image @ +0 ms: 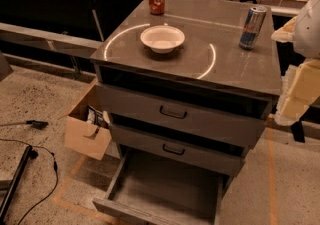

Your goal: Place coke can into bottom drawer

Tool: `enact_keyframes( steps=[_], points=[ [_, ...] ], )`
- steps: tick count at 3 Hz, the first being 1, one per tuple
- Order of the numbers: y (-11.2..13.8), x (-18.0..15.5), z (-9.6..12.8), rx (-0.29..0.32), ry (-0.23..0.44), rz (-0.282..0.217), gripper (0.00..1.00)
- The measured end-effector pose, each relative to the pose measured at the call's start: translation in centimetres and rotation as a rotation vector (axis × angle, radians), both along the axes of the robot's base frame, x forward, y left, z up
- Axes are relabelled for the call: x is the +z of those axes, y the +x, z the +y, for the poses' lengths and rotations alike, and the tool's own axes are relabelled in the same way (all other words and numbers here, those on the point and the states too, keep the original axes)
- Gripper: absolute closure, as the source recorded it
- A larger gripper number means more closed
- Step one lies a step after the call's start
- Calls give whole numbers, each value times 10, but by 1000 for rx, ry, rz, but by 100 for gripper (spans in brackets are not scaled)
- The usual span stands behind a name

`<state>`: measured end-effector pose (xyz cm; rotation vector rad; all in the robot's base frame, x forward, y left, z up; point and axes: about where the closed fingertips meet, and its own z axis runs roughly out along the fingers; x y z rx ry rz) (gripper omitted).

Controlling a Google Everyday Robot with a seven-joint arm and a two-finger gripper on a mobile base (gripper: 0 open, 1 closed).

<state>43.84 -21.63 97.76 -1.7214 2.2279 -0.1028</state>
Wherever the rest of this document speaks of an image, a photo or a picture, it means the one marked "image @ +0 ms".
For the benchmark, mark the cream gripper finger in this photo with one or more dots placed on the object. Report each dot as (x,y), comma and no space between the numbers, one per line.
(300,89)
(285,33)

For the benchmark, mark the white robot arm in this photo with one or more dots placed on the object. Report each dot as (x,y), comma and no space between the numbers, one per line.
(306,37)

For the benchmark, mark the blue silver energy drink can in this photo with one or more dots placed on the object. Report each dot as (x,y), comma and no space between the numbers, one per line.
(252,27)

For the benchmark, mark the top grey drawer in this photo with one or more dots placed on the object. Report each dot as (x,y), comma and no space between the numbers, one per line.
(208,123)

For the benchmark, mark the grey drawer cabinet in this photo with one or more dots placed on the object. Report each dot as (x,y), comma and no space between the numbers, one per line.
(208,70)

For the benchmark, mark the middle grey drawer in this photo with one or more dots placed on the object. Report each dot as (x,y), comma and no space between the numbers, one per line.
(177,150)

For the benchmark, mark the open bottom grey drawer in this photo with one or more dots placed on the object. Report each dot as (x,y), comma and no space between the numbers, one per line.
(147,189)

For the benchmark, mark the white bowl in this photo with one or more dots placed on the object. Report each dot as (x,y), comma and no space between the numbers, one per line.
(162,39)

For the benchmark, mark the cardboard box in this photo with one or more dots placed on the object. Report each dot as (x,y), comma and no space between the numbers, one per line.
(81,136)

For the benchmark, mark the black-tipped tool on floor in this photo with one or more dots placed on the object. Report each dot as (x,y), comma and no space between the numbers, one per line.
(33,123)

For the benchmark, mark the black bar on floor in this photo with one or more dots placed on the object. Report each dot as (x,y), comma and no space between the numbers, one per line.
(8,187)

